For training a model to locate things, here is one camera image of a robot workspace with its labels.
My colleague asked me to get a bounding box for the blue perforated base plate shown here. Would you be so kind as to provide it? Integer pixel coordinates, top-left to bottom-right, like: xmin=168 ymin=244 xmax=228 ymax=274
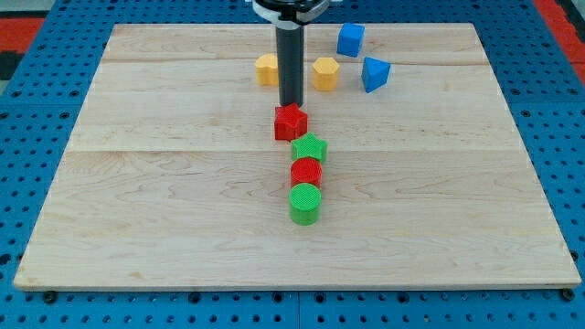
xmin=1 ymin=0 xmax=584 ymax=328

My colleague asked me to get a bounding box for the blue cube block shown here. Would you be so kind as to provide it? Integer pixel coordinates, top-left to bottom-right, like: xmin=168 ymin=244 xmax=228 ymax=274
xmin=336 ymin=23 xmax=366 ymax=58

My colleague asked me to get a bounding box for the yellow hexagon block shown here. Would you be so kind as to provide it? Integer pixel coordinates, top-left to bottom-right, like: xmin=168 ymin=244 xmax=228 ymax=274
xmin=312 ymin=58 xmax=340 ymax=91

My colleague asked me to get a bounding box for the blue triangular prism block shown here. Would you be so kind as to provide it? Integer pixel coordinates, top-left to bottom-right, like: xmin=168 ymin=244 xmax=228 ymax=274
xmin=361 ymin=57 xmax=391 ymax=93

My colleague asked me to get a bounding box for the light wooden board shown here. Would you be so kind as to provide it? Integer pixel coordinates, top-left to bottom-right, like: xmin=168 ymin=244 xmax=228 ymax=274
xmin=14 ymin=24 xmax=581 ymax=292

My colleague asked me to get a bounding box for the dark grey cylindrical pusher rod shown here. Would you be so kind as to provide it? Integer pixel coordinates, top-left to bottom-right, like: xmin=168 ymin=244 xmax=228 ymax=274
xmin=275 ymin=27 xmax=304 ymax=107

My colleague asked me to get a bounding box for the red cylinder block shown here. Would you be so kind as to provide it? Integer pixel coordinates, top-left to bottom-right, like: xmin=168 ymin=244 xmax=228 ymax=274
xmin=290 ymin=157 xmax=323 ymax=188

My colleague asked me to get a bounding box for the yellow heart block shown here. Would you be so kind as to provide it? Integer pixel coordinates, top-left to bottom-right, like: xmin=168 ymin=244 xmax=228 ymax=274
xmin=255 ymin=53 xmax=279 ymax=86

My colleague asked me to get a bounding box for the green star block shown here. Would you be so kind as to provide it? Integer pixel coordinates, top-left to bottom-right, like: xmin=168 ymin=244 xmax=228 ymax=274
xmin=291 ymin=132 xmax=328 ymax=163

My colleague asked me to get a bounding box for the green cylinder block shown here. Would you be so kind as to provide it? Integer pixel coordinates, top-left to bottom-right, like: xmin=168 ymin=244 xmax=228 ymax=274
xmin=289 ymin=183 xmax=322 ymax=226

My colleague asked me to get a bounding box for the red star block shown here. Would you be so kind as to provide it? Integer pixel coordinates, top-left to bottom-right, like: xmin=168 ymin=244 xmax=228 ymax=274
xmin=273 ymin=103 xmax=308 ymax=142

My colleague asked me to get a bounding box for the black silver robot wrist flange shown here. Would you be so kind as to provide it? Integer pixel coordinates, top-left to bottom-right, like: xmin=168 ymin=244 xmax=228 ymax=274
xmin=251 ymin=0 xmax=330 ymax=25

